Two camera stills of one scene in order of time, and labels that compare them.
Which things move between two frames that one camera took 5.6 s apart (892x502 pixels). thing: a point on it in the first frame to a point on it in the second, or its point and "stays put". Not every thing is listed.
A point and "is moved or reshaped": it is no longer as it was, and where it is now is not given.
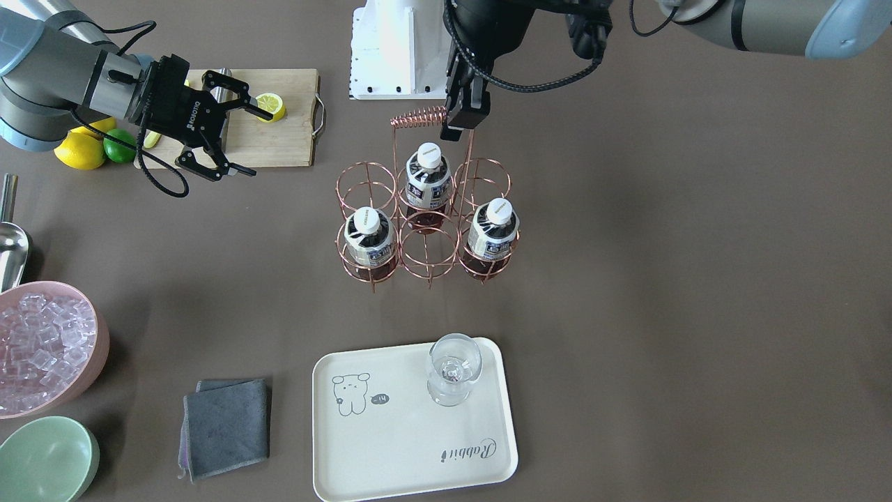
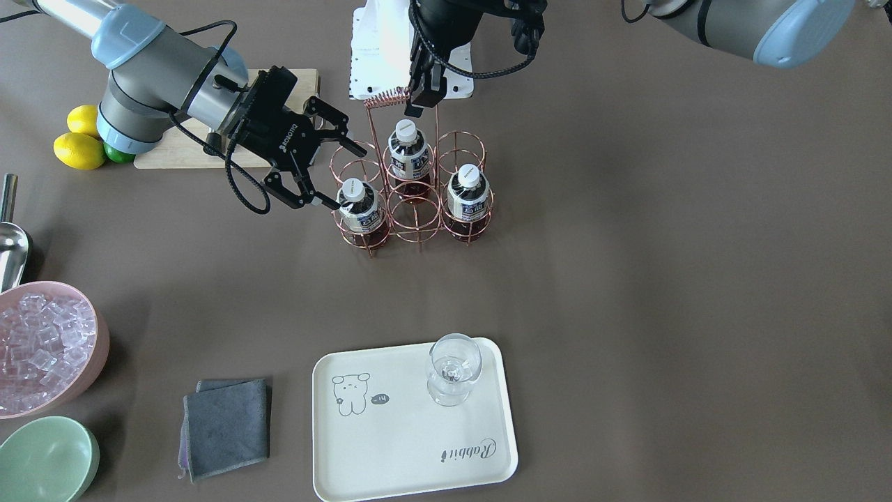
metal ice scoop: [14, 242] stays put
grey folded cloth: [226, 423] stays put
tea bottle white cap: [428, 187] to [406, 131]
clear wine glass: [456, 362] stays put
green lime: [117, 152] stays put
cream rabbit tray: [378, 431] stays put
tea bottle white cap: [369, 238] to [353, 189]
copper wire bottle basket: [435, 215] is moved or reshaped
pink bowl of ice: [54, 342] stays put
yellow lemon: [83, 148] stays put
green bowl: [54, 459] stays put
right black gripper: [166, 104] to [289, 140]
